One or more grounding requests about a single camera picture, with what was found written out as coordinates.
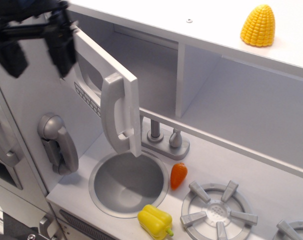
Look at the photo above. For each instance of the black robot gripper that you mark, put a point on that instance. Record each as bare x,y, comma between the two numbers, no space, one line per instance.
35,19

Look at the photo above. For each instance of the white microwave door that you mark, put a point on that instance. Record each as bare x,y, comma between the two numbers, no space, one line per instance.
116,102

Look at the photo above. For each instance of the grey toy telephone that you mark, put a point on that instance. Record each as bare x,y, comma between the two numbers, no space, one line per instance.
58,144

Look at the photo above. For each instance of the silver round sink basin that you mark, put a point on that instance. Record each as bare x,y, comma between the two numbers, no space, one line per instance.
121,185

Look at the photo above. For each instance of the white toy kitchen cabinet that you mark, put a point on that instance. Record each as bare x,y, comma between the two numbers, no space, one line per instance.
240,106

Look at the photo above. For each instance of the grey toy faucet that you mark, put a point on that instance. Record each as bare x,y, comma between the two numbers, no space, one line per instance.
168,143

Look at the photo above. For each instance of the orange toy carrot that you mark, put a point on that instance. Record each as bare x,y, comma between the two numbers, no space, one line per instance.
178,174

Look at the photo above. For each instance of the yellow toy bell pepper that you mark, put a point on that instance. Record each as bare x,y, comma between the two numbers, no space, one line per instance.
156,222

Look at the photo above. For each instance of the yellow toy corn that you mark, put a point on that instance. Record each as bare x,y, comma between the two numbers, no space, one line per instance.
259,27

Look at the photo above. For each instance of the grey stove burner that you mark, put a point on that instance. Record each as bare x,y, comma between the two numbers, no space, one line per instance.
216,211
289,230

